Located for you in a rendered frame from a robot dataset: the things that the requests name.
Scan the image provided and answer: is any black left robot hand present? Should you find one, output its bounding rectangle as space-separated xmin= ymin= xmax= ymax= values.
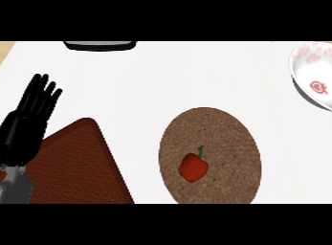
xmin=0 ymin=73 xmax=63 ymax=167

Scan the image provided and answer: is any round brown woven placemat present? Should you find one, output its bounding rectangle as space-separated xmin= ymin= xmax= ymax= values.
xmin=156 ymin=106 xmax=263 ymax=205

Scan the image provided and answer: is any white bowl with pink print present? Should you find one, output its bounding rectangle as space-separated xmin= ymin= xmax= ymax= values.
xmin=288 ymin=41 xmax=332 ymax=116

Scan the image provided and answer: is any black and grey appliance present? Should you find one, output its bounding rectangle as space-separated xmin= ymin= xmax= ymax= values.
xmin=60 ymin=40 xmax=139 ymax=53

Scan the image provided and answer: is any red bell pepper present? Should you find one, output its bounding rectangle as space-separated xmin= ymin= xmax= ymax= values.
xmin=178 ymin=145 xmax=211 ymax=184

